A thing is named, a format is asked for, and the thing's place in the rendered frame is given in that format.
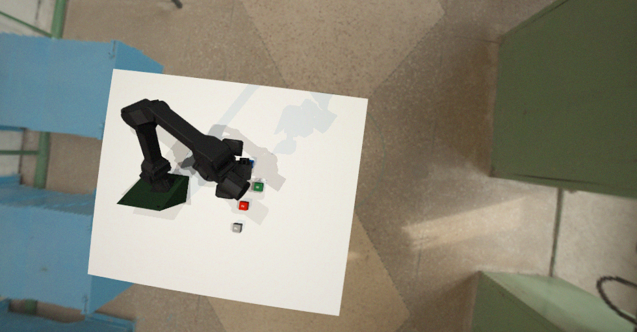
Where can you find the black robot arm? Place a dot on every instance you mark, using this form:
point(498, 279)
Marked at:
point(210, 153)

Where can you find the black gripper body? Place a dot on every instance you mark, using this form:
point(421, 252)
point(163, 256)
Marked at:
point(236, 147)

